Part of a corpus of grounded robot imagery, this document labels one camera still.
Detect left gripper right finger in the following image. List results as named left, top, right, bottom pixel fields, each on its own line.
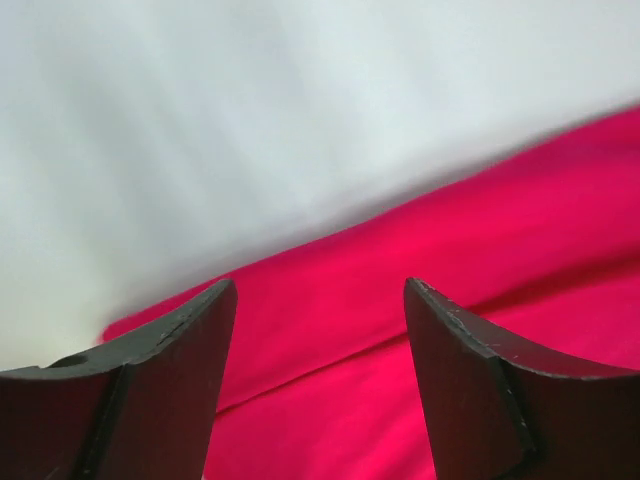
left=404, top=278, right=639, bottom=479

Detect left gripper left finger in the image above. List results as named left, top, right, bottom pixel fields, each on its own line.
left=1, top=280, right=237, bottom=480

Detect crimson red t shirt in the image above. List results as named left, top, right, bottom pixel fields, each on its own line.
left=102, top=102, right=640, bottom=480

